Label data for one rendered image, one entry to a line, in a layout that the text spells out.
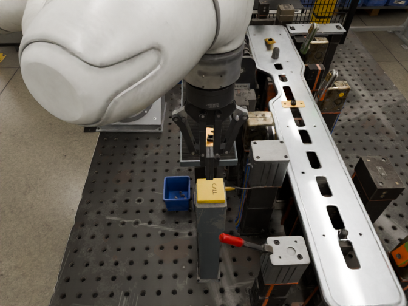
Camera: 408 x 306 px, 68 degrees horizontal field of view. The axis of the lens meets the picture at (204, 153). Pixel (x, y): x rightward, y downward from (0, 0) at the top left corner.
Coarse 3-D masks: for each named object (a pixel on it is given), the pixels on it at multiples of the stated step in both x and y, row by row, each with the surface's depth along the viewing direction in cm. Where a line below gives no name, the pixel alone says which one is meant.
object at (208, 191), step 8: (200, 184) 67; (208, 184) 67; (216, 184) 67; (200, 192) 66; (208, 192) 66; (216, 192) 66; (224, 192) 66; (200, 200) 65; (208, 200) 65; (216, 200) 65; (224, 200) 65
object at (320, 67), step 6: (312, 66) 132; (318, 66) 132; (306, 72) 135; (312, 72) 132; (318, 72) 131; (306, 78) 135; (312, 78) 134; (318, 78) 134; (312, 84) 136; (318, 84) 136; (312, 90) 138; (300, 114) 151
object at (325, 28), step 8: (288, 24) 158; (296, 24) 158; (304, 24) 158; (320, 24) 158; (328, 24) 158; (336, 24) 158; (296, 32) 152; (304, 32) 152; (320, 32) 152; (328, 32) 152; (336, 32) 152
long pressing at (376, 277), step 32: (256, 32) 152; (256, 64) 130; (288, 64) 131; (288, 128) 103; (320, 128) 103; (320, 160) 94; (320, 192) 85; (352, 192) 85; (320, 224) 79; (352, 224) 79; (320, 256) 73; (384, 256) 73; (320, 288) 68; (352, 288) 68; (384, 288) 68
